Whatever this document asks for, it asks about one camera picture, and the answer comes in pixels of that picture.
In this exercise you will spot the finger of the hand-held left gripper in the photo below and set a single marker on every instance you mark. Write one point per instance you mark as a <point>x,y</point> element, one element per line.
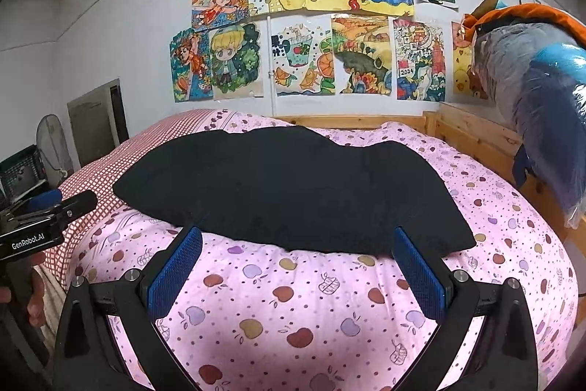
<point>41,199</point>
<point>80,204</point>

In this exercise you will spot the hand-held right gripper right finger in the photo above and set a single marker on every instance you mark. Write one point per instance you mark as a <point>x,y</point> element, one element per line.
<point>421,276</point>

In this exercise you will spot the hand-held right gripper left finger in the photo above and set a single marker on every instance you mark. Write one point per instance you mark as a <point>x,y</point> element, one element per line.
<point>176,276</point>

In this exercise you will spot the black coat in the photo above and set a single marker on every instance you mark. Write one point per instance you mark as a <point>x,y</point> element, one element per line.
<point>284,189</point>

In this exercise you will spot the plastic-wrapped clothes bundle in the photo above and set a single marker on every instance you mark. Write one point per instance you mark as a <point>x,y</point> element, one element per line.
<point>526,75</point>

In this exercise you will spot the person's left hand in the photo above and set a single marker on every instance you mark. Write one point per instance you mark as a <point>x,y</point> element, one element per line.
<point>35,299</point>

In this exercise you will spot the black plastic crate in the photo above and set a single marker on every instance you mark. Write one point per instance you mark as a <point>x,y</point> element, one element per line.
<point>23,166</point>

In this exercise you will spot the white electric fan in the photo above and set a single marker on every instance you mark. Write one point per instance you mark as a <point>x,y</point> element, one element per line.
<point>50,139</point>

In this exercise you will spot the pink checked bed sheet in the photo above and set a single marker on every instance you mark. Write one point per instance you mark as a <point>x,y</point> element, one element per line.
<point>137,139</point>

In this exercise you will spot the pink apple-print quilt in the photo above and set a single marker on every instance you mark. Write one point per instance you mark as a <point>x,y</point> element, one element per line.
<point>320,304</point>

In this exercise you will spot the blue cloth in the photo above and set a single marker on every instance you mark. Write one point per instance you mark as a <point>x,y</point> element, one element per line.
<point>522,166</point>

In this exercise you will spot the orange cloth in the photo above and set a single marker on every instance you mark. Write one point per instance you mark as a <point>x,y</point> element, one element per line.
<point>526,13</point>

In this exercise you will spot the wooden bed frame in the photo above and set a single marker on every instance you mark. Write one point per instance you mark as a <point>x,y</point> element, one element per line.
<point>480,134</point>

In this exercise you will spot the group of colourful wall drawings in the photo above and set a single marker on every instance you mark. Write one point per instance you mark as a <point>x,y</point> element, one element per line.
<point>366,52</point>

